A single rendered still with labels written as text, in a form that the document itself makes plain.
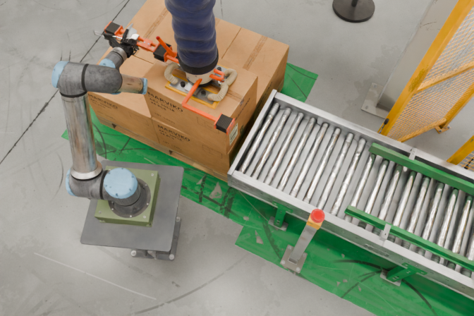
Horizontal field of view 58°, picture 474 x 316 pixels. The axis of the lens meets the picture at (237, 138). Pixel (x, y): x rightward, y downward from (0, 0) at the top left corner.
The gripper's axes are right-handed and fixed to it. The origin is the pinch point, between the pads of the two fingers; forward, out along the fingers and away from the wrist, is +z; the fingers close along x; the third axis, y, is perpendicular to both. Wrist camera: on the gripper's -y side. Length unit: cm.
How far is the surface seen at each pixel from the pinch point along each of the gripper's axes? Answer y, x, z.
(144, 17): -28, -38, 76
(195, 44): 47, 23, -25
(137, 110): 1, -61, 0
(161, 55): 20.8, -4.5, -5.7
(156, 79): 18.6, -20.8, -8.7
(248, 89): 74, -15, 0
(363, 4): 138, -44, 202
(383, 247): 175, -64, -45
